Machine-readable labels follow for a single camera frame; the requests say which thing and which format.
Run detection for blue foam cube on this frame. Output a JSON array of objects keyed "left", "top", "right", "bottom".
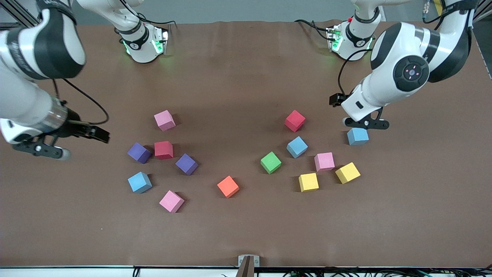
[
  {"left": 128, "top": 171, "right": 153, "bottom": 194},
  {"left": 286, "top": 136, "right": 309, "bottom": 159},
  {"left": 347, "top": 128, "right": 369, "bottom": 146}
]

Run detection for purple foam cube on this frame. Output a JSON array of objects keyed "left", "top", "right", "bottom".
[
  {"left": 127, "top": 142, "right": 152, "bottom": 165},
  {"left": 175, "top": 153, "right": 199, "bottom": 176}
]

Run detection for green foam cube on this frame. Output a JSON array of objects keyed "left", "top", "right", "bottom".
[{"left": 260, "top": 151, "right": 282, "bottom": 175}]

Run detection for black left base cable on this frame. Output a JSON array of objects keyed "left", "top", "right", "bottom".
[{"left": 294, "top": 18, "right": 332, "bottom": 42}]

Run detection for table cover sheet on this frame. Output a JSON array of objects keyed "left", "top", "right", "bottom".
[{"left": 0, "top": 20, "right": 492, "bottom": 268}]

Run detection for aluminium frame post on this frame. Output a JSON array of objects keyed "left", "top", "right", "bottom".
[
  {"left": 0, "top": 0, "right": 39, "bottom": 29},
  {"left": 471, "top": 0, "right": 492, "bottom": 23}
]

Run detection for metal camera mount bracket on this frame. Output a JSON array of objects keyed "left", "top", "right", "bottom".
[{"left": 238, "top": 254, "right": 260, "bottom": 277}]

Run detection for tangled black cables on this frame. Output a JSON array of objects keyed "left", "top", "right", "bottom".
[{"left": 283, "top": 269, "right": 492, "bottom": 277}]

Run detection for black right base cable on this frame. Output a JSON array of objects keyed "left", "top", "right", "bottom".
[{"left": 136, "top": 15, "right": 177, "bottom": 27}]

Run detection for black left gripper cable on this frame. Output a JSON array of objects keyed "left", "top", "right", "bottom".
[{"left": 337, "top": 48, "right": 373, "bottom": 97}]

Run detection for yellow foam cube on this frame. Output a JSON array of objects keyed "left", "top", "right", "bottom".
[
  {"left": 298, "top": 172, "right": 320, "bottom": 193},
  {"left": 335, "top": 162, "right": 361, "bottom": 185}
]

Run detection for red foam cube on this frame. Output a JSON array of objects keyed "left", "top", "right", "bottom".
[
  {"left": 154, "top": 140, "right": 174, "bottom": 160},
  {"left": 284, "top": 110, "right": 306, "bottom": 132}
]

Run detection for black base cable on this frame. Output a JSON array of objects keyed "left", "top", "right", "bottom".
[
  {"left": 294, "top": 18, "right": 332, "bottom": 42},
  {"left": 136, "top": 15, "right": 177, "bottom": 27}
]

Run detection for orange foam cube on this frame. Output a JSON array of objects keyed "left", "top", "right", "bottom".
[{"left": 217, "top": 175, "right": 240, "bottom": 199}]

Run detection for pink foam cube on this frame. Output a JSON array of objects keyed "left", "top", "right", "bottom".
[
  {"left": 159, "top": 190, "right": 185, "bottom": 214},
  {"left": 314, "top": 152, "right": 336, "bottom": 172},
  {"left": 154, "top": 110, "right": 176, "bottom": 132}
]

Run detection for white table edge rail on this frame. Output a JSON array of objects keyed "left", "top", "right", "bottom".
[{"left": 0, "top": 265, "right": 492, "bottom": 277}]

